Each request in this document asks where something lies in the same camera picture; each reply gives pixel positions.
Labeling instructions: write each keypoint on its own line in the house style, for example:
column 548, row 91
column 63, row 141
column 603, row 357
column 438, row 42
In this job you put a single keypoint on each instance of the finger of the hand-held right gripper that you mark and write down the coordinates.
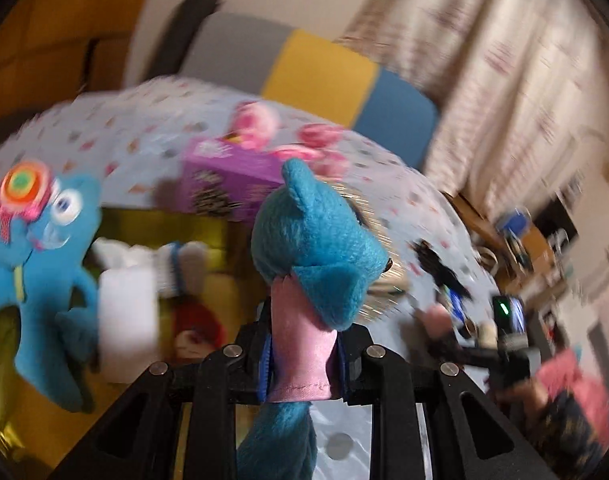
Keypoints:
column 459, row 354

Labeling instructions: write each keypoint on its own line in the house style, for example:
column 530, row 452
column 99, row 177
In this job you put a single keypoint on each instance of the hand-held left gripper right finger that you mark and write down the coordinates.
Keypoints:
column 352, row 365

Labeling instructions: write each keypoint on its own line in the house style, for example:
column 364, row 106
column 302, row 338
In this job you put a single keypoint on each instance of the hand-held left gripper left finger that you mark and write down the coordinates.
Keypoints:
column 264, row 375

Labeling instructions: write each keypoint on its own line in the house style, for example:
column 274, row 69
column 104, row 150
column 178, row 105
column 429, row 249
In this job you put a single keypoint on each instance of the gold metal tray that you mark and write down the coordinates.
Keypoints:
column 214, row 290

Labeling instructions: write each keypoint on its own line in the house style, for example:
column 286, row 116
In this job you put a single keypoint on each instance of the white rectangular block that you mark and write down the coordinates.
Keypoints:
column 129, row 320

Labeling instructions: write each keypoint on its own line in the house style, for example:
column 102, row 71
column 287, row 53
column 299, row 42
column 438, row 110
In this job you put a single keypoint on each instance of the blue monster plush with lollipop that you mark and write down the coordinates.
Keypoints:
column 39, row 265

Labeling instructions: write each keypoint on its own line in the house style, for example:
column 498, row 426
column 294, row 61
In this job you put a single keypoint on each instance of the purple cardboard box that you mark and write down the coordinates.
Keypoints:
column 224, row 175

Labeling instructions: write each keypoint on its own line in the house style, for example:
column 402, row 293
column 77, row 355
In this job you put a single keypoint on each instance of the pink spotted plush bow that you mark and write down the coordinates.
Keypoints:
column 319, row 145

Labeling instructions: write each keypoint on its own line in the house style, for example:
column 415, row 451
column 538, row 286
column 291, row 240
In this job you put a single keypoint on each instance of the pink spotted plush ball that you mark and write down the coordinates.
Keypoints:
column 257, row 122

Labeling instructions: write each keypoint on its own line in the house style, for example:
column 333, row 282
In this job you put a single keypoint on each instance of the grey yellow blue chair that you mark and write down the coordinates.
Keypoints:
column 324, row 75

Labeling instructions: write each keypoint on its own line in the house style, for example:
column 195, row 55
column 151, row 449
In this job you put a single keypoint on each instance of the printed cream curtain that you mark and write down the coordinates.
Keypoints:
column 484, row 60

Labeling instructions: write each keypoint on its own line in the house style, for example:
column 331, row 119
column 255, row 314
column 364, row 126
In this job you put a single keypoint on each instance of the black rolled mat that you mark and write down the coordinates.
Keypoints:
column 184, row 30

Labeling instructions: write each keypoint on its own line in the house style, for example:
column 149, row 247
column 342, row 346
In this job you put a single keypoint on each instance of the wooden wardrobe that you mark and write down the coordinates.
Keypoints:
column 59, row 25

